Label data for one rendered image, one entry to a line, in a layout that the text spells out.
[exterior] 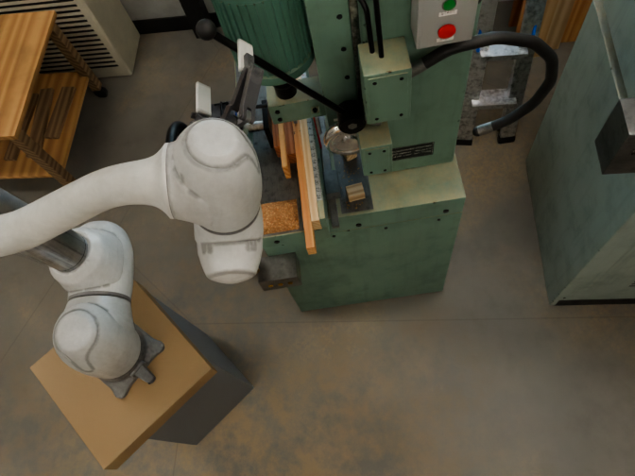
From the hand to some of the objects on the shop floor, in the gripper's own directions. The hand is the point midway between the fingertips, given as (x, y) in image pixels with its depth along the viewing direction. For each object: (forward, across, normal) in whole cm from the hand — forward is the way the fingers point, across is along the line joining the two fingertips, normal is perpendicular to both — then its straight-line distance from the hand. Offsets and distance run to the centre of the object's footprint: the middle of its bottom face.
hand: (223, 69), depth 99 cm
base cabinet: (+13, -68, -116) cm, 135 cm away
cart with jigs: (+97, -185, -22) cm, 210 cm away
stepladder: (+68, -21, -156) cm, 171 cm away
